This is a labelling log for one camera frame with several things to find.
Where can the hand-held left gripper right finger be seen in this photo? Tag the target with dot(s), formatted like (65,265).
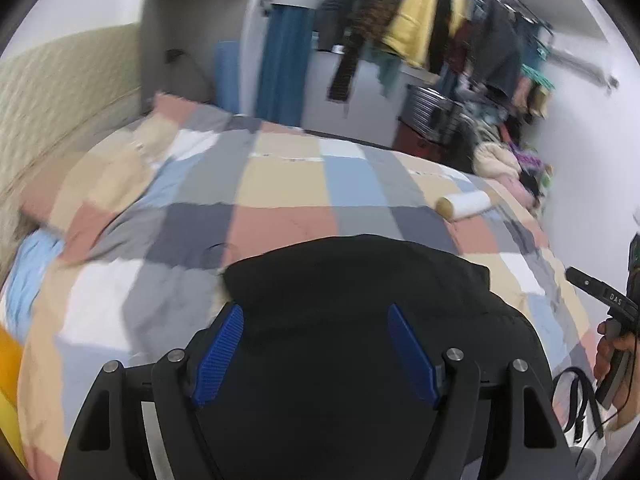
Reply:
(412,355)

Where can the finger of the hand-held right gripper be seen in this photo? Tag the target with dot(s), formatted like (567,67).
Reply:
(582,280)

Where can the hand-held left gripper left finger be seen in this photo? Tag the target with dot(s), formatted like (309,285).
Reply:
(217,355)

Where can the black puffer jacket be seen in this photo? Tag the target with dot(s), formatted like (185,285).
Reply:
(350,285)

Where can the person's right forearm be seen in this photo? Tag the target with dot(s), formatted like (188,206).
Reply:
(625,442)

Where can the pile of mixed clothes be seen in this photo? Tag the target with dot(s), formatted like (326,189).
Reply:
(500,130)

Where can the person's right hand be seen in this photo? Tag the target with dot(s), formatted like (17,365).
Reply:
(631,385)

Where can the white cylinder roll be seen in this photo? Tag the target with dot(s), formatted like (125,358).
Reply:
(465,205)

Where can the cream fluffy blanket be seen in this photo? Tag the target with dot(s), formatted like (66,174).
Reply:
(495,160)

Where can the patchwork checked quilt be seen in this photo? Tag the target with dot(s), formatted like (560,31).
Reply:
(280,185)

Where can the light blue bed sheet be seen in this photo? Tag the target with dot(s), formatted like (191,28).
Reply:
(30,275)

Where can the green clip sock hanger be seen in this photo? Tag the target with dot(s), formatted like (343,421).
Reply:
(535,77)

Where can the yellow cartoon pillow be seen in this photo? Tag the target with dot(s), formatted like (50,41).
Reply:
(10,390)

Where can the patchwork checked pillow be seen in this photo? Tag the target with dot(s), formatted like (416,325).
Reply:
(90,185)

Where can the white air conditioner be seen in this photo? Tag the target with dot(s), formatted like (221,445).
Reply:
(580,62)

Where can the silver ribbed suitcase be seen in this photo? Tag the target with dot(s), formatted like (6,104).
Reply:
(430,112)

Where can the grey hanging jacket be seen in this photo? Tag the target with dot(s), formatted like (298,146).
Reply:
(502,50)

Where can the dark red hanging garment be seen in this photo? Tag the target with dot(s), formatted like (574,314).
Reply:
(465,45)

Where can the black hanging garment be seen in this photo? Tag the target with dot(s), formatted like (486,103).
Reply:
(440,30)

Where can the teal hanging cloth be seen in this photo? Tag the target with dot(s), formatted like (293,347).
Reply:
(387,67)

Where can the blue curtain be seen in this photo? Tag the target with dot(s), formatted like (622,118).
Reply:
(285,65)

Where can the pale yellow hanging jacket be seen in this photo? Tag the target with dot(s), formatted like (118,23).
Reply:
(457,7)

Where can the cream quilted headboard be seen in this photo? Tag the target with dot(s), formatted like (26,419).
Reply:
(60,90)

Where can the yellow fleece jacket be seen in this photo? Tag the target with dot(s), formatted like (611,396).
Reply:
(410,20)

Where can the brown houndstooth coat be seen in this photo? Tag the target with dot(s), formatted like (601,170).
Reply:
(362,25)

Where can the black long coat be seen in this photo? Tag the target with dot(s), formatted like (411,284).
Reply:
(337,5)

